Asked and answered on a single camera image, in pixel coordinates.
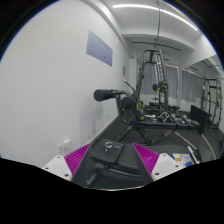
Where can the white wall socket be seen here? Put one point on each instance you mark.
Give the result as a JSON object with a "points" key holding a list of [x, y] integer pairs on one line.
{"points": [[64, 145]]}

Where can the grey window curtain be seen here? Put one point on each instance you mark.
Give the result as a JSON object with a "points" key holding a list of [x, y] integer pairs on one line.
{"points": [[150, 79], [192, 86]]}

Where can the wall poster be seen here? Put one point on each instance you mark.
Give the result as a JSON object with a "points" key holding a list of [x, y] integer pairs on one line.
{"points": [[98, 49]]}

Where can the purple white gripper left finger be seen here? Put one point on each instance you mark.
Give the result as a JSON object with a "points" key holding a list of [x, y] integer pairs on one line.
{"points": [[66, 166]]}

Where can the grey window curtain left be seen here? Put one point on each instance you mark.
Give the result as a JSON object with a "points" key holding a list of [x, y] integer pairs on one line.
{"points": [[150, 79]]}

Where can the metal spring collar clip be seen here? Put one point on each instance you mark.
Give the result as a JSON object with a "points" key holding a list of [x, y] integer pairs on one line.
{"points": [[110, 145]]}

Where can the black padded weight bench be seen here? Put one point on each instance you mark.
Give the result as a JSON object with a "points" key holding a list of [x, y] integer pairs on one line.
{"points": [[124, 160]]}

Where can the grey window curtain right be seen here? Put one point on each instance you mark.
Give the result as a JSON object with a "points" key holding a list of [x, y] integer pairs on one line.
{"points": [[192, 86]]}

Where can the blue printed paper sheet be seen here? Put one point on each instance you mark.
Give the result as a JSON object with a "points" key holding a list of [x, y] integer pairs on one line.
{"points": [[184, 159]]}

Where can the black flat panel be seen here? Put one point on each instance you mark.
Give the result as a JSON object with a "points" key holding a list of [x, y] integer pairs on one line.
{"points": [[200, 116]]}

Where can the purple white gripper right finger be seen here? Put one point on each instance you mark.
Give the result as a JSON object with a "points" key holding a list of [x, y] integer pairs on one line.
{"points": [[157, 165]]}

